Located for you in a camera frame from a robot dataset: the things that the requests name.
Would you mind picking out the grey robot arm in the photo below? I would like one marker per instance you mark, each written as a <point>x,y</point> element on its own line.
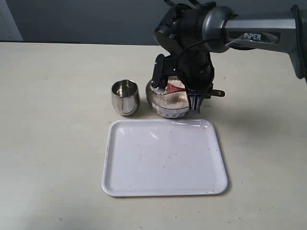
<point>191,32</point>

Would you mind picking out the steel bowl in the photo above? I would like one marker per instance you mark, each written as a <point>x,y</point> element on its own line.
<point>169,113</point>

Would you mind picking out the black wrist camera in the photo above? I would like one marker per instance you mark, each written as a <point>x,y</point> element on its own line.
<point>164,68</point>

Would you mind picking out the white plastic tray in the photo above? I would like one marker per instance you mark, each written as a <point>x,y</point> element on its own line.
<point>163,157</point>

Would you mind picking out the red-brown wooden spoon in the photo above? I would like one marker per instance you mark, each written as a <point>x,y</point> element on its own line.
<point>177,88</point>

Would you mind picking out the steel cup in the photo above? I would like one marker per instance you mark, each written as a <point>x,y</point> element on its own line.
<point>125,97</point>

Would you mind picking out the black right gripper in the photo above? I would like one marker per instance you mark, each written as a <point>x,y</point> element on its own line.
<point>195,68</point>

